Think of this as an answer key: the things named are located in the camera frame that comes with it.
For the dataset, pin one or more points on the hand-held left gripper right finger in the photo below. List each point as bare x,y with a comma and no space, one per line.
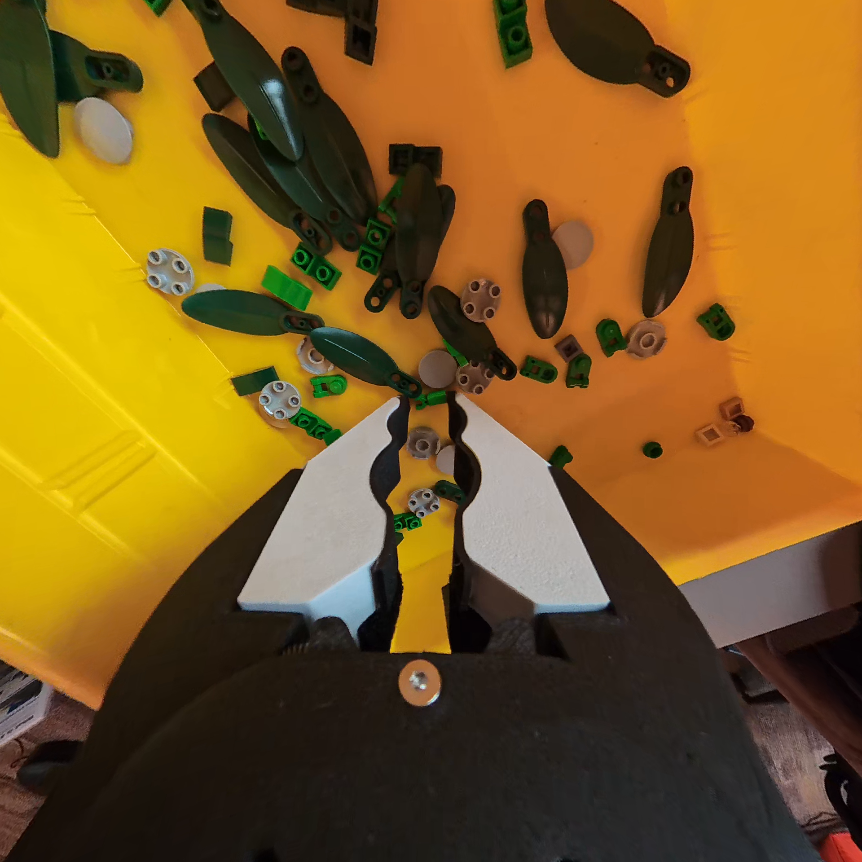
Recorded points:
525,539

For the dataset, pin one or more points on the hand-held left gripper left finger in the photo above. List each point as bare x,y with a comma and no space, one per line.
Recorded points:
323,539

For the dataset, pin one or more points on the small green clip piece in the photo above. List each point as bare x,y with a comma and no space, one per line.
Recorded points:
431,399

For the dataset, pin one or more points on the yellow plastic bin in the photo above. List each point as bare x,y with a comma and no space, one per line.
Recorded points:
606,168

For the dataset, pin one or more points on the dark green round stud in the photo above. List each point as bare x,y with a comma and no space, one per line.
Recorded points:
652,449

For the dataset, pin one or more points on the dark green slope piece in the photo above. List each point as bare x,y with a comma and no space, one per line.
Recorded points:
217,234
254,380

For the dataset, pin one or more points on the small grey square piece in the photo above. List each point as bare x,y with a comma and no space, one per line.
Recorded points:
568,347

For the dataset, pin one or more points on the small tan square piece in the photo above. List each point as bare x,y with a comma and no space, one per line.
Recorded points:
709,434
731,407

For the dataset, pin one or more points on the small dark brown piece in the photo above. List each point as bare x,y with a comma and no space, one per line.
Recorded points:
744,423

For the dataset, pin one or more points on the bright green curved slope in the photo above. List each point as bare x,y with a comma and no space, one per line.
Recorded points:
286,286

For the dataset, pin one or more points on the scattered grey round stud plates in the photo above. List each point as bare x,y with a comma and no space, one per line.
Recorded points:
170,271

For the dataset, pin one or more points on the white printed box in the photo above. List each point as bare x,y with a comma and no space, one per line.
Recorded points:
20,700

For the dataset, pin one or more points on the black two-stud plate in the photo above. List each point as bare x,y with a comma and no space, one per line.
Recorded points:
414,158

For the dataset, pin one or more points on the red object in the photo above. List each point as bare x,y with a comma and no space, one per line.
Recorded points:
845,848

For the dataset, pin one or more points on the pile of dark green leaves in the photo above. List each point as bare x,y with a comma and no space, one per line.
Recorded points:
256,87

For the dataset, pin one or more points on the small black slope piece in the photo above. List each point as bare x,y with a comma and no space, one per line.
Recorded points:
214,86

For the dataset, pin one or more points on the scattered green two-stud plates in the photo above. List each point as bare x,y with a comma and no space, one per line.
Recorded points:
515,40

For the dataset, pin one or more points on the black angled bracket piece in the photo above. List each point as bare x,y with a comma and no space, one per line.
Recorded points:
360,37

